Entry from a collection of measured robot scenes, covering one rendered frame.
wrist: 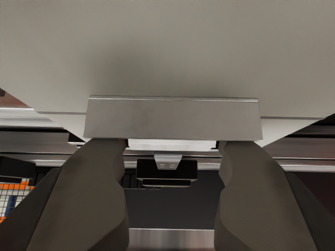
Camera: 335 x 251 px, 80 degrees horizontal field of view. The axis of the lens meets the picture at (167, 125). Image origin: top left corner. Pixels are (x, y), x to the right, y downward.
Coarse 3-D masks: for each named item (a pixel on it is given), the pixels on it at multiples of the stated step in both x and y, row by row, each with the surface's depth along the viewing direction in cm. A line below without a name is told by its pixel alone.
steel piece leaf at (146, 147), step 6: (132, 144) 20; (138, 144) 20; (144, 144) 20; (150, 144) 20; (156, 144) 20; (162, 144) 20; (168, 144) 20; (174, 144) 20; (180, 144) 20; (186, 144) 20; (174, 150) 22; (180, 150) 22; (186, 150) 22; (192, 150) 22; (198, 150) 22; (204, 150) 22
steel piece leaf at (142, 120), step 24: (96, 96) 10; (120, 96) 10; (96, 120) 10; (120, 120) 10; (144, 120) 10; (168, 120) 10; (192, 120) 10; (216, 120) 10; (240, 120) 10; (192, 144) 19
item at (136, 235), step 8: (136, 232) 19; (144, 232) 19; (152, 232) 19; (160, 232) 19; (168, 232) 19; (176, 232) 19; (184, 232) 19; (192, 232) 19; (200, 232) 19; (208, 232) 19; (136, 240) 19; (144, 240) 19; (152, 240) 19; (160, 240) 19; (168, 240) 19; (176, 240) 19; (184, 240) 19; (192, 240) 19; (200, 240) 19; (208, 240) 19; (128, 248) 19; (136, 248) 19; (144, 248) 19; (152, 248) 19; (160, 248) 19; (168, 248) 19; (176, 248) 19; (184, 248) 19; (192, 248) 19; (200, 248) 19; (208, 248) 19
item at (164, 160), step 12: (156, 156) 25; (168, 156) 25; (180, 156) 25; (144, 168) 39; (156, 168) 39; (168, 168) 37; (180, 168) 39; (192, 168) 39; (144, 180) 39; (156, 180) 39; (168, 180) 39; (180, 180) 39; (192, 180) 41
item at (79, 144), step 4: (72, 136) 21; (76, 136) 21; (68, 140) 21; (72, 140) 21; (76, 140) 21; (80, 140) 21; (80, 144) 21; (128, 148) 23; (212, 148) 23; (216, 148) 23
